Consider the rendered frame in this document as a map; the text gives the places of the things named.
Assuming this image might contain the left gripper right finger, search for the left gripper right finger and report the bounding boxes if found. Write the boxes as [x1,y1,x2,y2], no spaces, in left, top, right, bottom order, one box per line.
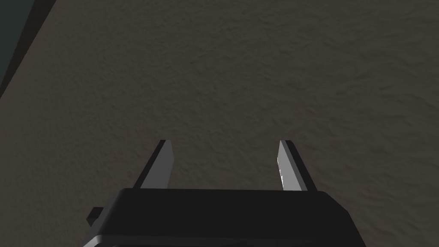
[277,139,318,192]

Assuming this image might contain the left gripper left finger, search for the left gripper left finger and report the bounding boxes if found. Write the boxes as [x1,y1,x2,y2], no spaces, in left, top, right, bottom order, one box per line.
[132,139,174,190]

